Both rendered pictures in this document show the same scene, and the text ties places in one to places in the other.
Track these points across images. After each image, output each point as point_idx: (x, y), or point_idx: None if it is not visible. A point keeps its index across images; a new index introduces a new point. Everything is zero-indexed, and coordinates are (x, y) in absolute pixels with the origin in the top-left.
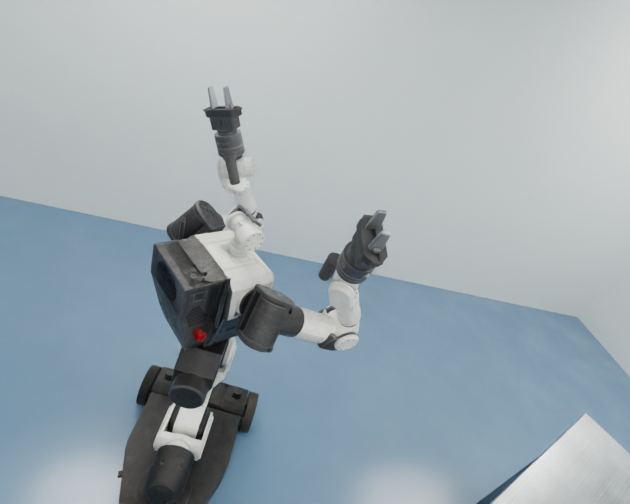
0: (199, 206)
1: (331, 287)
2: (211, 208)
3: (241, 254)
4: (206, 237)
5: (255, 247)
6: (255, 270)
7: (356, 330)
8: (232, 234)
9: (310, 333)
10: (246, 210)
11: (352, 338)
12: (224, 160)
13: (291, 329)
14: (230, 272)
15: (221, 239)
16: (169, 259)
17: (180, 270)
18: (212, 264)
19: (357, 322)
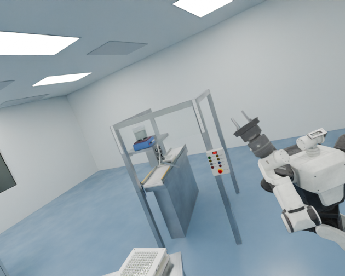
0: (342, 134)
1: None
2: None
3: (308, 154)
4: (320, 147)
5: (303, 148)
6: (299, 161)
7: (290, 219)
8: (332, 150)
9: (276, 196)
10: (317, 131)
11: (281, 217)
12: None
13: (270, 184)
14: (292, 156)
15: (322, 149)
16: (292, 145)
17: (286, 149)
18: (295, 152)
19: (287, 209)
